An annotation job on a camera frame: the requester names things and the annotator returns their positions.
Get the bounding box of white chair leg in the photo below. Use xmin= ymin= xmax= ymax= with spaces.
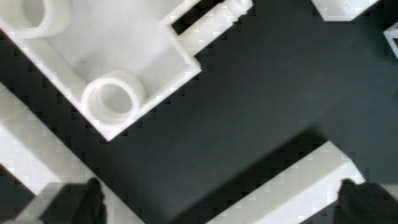
xmin=383 ymin=22 xmax=398 ymax=58
xmin=310 ymin=0 xmax=378 ymax=22

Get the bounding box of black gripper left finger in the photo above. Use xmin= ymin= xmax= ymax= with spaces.
xmin=38 ymin=178 xmax=106 ymax=224

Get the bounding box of white chair leg upright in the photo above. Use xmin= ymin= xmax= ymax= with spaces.
xmin=383 ymin=22 xmax=398 ymax=58

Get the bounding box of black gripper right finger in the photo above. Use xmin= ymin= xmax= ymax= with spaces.
xmin=333 ymin=179 xmax=398 ymax=224

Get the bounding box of white chair seat part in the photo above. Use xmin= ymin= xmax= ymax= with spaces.
xmin=0 ymin=0 xmax=252 ymax=139

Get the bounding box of white U-shaped obstacle fence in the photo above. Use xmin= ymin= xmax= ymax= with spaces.
xmin=0 ymin=84 xmax=364 ymax=224

